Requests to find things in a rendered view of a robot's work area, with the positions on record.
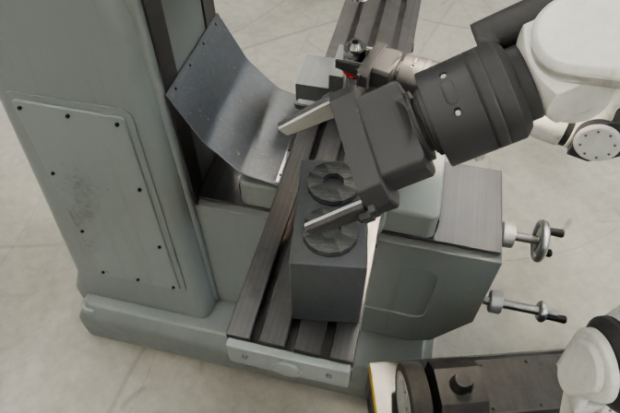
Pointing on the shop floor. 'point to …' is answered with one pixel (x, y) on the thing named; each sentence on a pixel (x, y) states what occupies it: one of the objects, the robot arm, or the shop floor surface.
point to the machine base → (105, 323)
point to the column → (111, 113)
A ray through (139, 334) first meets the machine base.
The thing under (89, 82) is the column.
